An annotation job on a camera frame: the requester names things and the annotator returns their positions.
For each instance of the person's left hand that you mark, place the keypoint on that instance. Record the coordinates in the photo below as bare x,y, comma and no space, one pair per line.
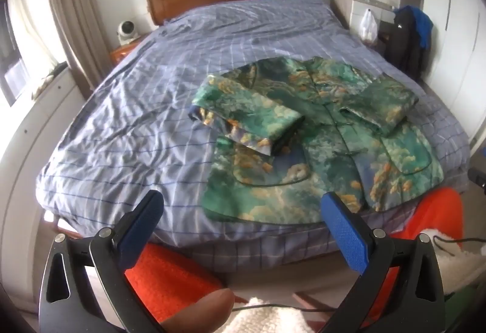
201,312

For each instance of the green floral print jacket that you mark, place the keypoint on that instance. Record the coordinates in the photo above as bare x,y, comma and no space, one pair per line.
334,150

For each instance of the white fluffy slipper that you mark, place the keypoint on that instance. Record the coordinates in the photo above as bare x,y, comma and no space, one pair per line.
265,319
452,261

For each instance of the black hanging jacket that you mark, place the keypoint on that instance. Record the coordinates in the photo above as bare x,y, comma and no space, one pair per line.
402,44

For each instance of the beige curtain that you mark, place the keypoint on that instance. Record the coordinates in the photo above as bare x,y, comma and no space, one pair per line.
72,14

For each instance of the orange fleece trousers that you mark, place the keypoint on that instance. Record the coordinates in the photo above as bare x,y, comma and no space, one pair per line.
171,280

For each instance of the blue hanging garment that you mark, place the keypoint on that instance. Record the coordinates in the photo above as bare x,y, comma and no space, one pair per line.
423,25

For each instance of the white plastic bag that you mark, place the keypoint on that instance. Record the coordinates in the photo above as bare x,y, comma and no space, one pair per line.
368,27

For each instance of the white round security camera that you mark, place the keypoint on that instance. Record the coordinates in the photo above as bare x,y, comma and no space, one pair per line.
127,31

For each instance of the white wardrobe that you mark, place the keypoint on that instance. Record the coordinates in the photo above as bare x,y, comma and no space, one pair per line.
455,52

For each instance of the window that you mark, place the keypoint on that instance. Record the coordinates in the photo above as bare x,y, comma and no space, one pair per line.
11,52

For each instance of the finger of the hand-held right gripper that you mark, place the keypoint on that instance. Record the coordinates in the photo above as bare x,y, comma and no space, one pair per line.
477,176

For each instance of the white dresser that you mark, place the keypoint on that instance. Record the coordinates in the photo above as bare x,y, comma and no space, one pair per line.
357,10

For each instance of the wooden nightstand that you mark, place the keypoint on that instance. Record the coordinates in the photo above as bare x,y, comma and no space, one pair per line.
121,52

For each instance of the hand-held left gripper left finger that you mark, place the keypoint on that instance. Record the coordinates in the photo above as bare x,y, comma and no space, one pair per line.
138,230

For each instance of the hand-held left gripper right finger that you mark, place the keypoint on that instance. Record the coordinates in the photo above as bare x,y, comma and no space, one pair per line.
345,234

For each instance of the white low cabinet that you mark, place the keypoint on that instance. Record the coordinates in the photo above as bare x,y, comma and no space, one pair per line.
34,135

